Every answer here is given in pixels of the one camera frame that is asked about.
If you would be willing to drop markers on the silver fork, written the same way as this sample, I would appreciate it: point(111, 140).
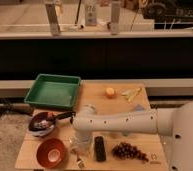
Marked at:
point(80, 162)

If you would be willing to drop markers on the orange fruit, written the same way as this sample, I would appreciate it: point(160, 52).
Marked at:
point(110, 92)

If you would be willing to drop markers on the red bowl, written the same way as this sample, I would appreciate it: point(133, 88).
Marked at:
point(50, 153)

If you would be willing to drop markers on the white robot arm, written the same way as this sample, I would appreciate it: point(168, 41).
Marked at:
point(174, 122)

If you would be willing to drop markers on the bunch of dark grapes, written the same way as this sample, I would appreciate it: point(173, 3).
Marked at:
point(125, 150)

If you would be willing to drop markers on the dark bowl with food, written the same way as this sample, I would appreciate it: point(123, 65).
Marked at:
point(42, 124)

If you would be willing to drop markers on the green plastic tray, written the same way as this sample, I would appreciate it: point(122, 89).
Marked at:
point(54, 91)

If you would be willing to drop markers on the yellow banana toy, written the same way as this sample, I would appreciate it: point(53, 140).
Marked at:
point(131, 94)

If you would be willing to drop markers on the black remote control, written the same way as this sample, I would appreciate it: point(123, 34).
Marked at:
point(99, 149)

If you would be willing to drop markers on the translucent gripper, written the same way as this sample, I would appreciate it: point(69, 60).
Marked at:
point(80, 145)

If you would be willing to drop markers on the black-handled metal measuring cup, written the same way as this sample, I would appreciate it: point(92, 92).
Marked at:
point(65, 115)

